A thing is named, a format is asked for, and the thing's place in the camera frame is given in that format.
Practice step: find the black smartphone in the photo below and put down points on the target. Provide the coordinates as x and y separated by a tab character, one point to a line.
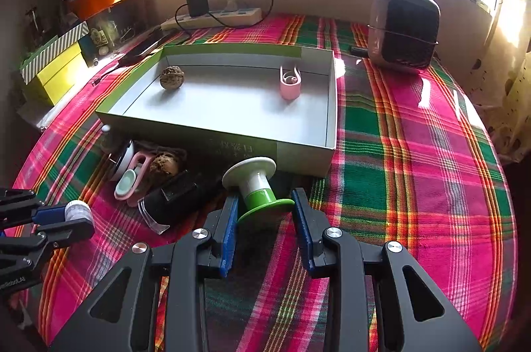
143	47

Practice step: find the pink and mint clip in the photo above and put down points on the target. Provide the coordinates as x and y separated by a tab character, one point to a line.
130	182

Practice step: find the small black adapter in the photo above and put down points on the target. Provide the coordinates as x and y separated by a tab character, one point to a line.
357	51

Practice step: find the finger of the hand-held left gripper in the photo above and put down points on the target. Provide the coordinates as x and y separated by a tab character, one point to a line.
49	214
66	231

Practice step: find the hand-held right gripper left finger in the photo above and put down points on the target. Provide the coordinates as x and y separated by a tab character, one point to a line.
230	238

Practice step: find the black disc with holes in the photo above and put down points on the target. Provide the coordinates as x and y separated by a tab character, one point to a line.
178	196

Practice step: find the grey cardboard box green rim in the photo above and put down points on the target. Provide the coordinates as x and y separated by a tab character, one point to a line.
232	107

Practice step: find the beige plug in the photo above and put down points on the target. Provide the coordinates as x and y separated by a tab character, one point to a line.
232	3

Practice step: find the brown walnut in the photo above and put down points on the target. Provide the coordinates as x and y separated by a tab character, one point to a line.
164	166
172	77

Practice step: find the cream dotted curtain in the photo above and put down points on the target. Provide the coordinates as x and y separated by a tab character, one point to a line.
510	86

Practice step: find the yellow green box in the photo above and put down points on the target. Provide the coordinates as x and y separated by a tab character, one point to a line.
58	80

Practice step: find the white round gadget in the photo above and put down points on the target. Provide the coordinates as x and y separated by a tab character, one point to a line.
120	159

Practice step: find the cream power strip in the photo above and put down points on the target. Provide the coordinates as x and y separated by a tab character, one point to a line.
215	18

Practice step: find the white plastic sheet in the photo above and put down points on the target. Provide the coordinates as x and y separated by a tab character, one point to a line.
37	115

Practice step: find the green and white spool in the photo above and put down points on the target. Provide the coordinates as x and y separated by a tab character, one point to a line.
257	186

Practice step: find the dark brown object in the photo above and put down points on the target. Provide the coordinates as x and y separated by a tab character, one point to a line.
166	149

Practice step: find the pink green plaid blanket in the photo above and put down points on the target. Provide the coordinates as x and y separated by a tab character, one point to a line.
415	169

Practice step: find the pink spiral clip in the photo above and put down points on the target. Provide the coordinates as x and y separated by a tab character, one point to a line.
289	86

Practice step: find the small grey bottle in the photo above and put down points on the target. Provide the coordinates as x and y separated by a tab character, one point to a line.
107	134

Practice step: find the black charger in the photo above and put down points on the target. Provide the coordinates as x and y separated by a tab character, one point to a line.
197	3

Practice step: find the yellow striped gift box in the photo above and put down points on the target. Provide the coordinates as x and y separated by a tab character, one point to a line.
54	49

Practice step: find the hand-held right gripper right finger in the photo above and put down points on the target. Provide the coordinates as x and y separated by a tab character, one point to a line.
304	238

